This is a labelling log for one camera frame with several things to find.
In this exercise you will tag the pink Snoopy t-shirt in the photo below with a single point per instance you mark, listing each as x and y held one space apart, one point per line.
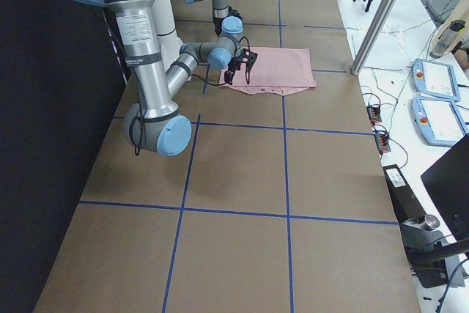
281 71

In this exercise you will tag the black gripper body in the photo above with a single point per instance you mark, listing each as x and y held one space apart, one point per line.
233 12
240 60

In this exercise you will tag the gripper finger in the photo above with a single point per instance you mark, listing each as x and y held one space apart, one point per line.
228 77

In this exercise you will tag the black electronics box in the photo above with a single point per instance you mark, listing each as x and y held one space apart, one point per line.
419 230

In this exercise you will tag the aluminium frame post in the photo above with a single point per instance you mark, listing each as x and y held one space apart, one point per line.
369 40

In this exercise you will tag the teach pendant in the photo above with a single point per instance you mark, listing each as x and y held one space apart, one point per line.
438 121
435 79

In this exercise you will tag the black monitor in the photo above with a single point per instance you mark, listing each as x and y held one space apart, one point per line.
446 182

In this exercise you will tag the clear water bottle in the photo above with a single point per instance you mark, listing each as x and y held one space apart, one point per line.
448 36

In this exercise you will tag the lower teach pendant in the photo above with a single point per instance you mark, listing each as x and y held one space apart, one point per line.
438 121

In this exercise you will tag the upper teach pendant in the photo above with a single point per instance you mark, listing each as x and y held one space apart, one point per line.
435 79

